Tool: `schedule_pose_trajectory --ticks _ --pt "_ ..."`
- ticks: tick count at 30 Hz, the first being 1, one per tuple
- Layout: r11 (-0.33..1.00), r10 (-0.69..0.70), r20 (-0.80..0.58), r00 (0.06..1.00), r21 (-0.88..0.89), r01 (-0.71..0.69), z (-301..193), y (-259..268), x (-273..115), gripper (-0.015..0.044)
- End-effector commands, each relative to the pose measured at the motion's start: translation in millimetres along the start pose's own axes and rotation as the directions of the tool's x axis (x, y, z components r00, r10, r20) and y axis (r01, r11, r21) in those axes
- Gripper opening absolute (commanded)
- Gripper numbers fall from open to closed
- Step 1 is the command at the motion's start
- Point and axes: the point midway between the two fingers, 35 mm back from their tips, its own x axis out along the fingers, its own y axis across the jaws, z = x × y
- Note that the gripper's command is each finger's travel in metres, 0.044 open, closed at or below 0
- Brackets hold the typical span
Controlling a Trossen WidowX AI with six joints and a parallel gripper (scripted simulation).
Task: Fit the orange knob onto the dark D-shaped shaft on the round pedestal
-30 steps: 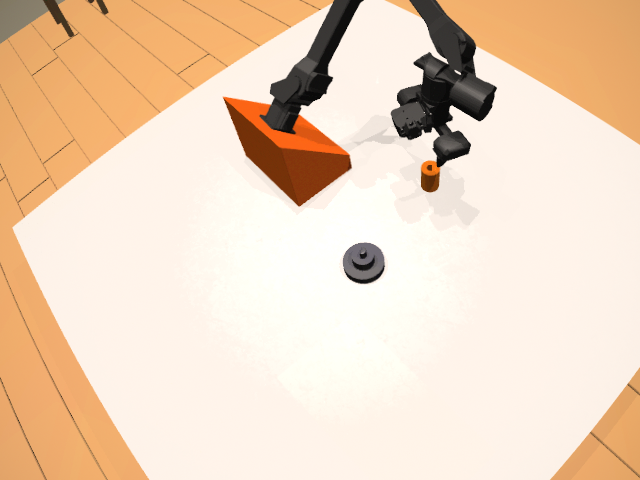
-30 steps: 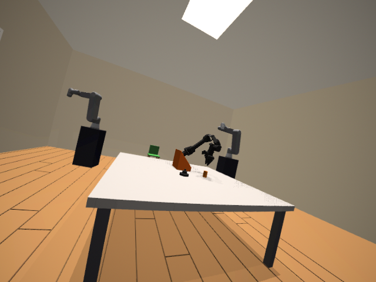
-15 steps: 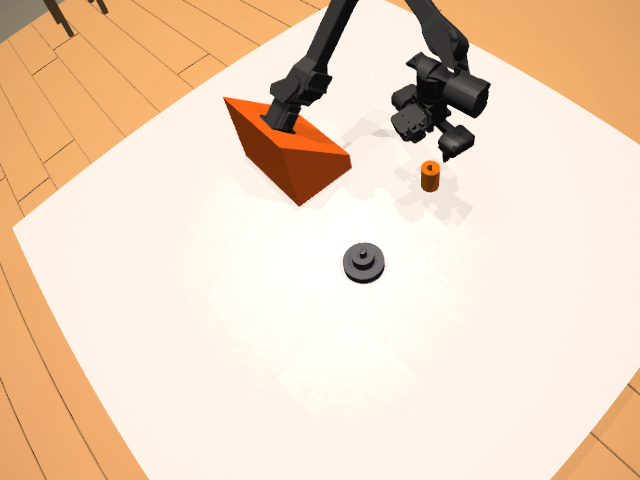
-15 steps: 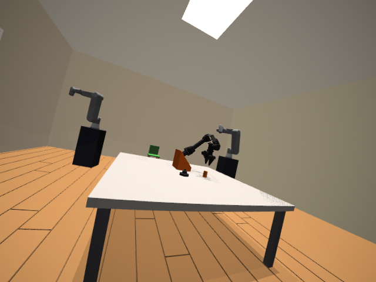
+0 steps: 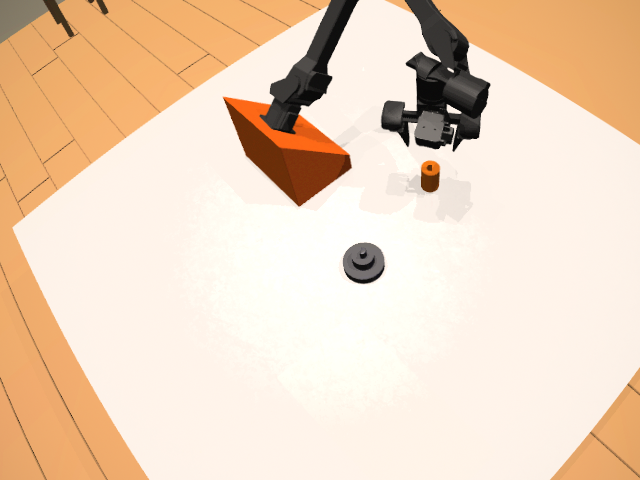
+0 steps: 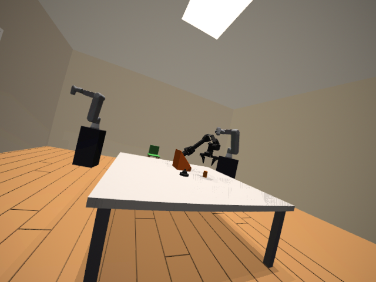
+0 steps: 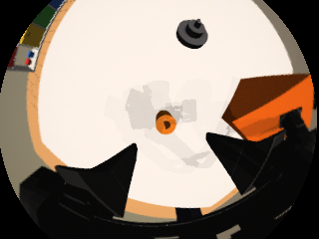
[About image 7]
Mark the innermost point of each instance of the orange knob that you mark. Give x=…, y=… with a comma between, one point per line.
x=165, y=123

